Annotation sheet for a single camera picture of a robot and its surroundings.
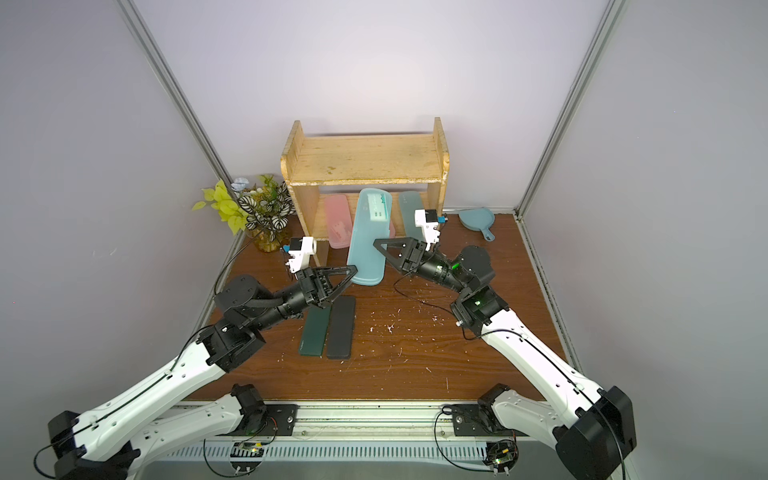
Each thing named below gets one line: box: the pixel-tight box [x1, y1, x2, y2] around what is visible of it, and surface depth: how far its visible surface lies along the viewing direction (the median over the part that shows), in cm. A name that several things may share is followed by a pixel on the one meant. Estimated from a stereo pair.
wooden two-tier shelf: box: [280, 117, 450, 265], surface depth 75 cm
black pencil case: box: [326, 296, 356, 360], surface depth 89 cm
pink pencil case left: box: [324, 194, 353, 249], surface depth 91 cm
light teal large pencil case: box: [348, 188, 392, 286], surface depth 61 cm
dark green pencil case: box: [299, 305, 332, 357], surface depth 87 cm
